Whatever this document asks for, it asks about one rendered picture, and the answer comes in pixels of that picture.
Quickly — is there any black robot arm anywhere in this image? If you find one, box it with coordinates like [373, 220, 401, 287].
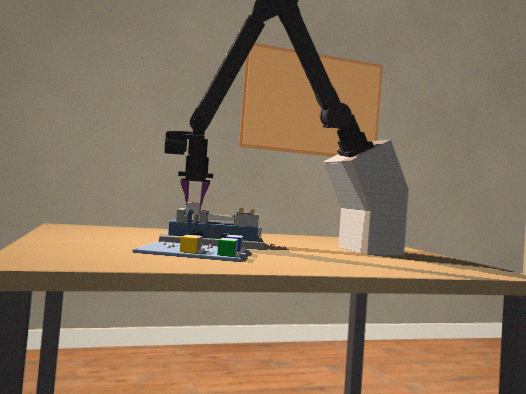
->
[165, 0, 374, 158]

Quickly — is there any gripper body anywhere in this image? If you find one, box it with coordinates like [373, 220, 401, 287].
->
[178, 154, 213, 182]

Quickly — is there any beige block with yellow end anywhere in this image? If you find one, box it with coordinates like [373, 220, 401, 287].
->
[179, 235, 202, 253]

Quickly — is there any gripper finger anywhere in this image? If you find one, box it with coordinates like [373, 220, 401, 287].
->
[200, 182, 210, 206]
[180, 180, 189, 202]

